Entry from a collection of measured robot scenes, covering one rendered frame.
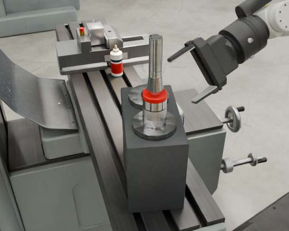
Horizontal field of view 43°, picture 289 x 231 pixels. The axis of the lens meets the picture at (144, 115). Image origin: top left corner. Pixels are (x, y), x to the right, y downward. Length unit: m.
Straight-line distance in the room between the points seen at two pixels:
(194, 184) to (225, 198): 1.30
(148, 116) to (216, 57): 0.21
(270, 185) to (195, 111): 0.99
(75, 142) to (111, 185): 0.38
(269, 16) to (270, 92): 2.31
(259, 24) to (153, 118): 0.32
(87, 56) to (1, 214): 0.60
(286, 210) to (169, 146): 0.78
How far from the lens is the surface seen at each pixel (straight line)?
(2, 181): 1.27
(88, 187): 1.39
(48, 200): 1.38
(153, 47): 0.64
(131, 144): 0.70
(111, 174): 0.91
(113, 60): 1.26
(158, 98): 0.68
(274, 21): 0.86
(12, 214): 1.37
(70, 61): 1.31
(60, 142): 1.23
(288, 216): 1.39
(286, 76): 3.43
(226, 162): 1.54
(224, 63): 0.82
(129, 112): 0.78
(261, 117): 2.84
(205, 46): 0.80
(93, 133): 1.03
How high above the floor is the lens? 1.61
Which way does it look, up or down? 36 degrees down
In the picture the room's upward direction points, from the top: straight up
